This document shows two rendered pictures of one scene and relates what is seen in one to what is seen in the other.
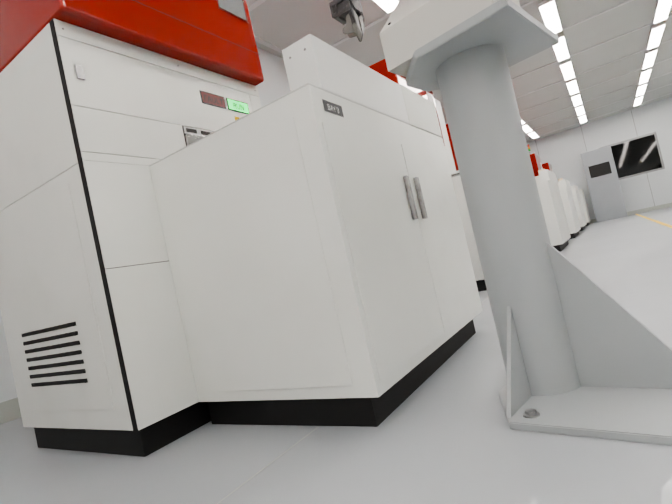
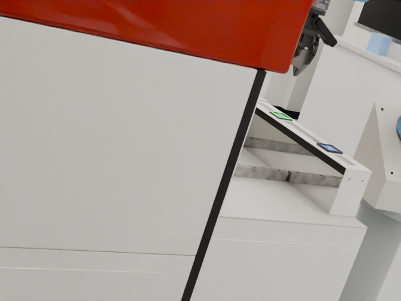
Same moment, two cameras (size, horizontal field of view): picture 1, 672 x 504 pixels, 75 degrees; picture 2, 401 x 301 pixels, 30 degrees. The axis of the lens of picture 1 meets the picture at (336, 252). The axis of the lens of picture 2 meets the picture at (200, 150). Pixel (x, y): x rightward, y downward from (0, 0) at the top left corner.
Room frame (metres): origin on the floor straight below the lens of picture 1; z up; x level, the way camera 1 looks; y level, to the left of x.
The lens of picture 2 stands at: (0.64, 1.93, 1.45)
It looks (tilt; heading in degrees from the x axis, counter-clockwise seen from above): 16 degrees down; 295
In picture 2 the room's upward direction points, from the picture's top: 18 degrees clockwise
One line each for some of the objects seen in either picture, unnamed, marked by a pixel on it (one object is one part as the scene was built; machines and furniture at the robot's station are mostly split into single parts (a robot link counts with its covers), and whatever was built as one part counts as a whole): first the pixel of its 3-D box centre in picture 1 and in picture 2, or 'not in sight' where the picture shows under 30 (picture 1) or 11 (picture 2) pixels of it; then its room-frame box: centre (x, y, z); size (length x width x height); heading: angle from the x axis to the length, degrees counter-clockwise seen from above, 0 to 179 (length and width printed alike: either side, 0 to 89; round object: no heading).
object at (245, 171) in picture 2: not in sight; (213, 167); (1.42, 0.12, 0.84); 0.50 x 0.02 x 0.03; 58
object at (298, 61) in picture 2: (350, 28); (298, 62); (1.41, -0.21, 1.14); 0.06 x 0.03 x 0.09; 58
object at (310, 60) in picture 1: (355, 92); (295, 153); (1.30, -0.16, 0.89); 0.55 x 0.09 x 0.14; 148
